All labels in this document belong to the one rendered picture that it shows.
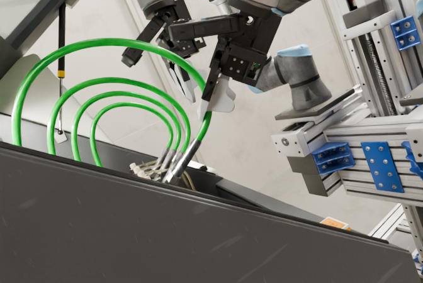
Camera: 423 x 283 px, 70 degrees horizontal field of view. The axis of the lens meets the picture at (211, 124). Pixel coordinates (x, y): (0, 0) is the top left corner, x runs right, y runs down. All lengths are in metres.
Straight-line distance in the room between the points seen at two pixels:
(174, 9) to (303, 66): 0.63
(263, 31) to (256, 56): 0.04
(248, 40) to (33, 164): 0.34
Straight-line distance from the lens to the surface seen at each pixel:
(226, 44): 0.48
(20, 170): 0.30
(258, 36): 0.49
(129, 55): 0.62
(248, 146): 3.17
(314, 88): 1.17
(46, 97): 1.01
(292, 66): 1.17
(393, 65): 1.10
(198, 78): 0.54
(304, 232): 0.40
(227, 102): 0.51
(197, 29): 0.49
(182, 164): 0.56
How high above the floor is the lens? 1.29
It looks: 9 degrees down
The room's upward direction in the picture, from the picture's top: 23 degrees counter-clockwise
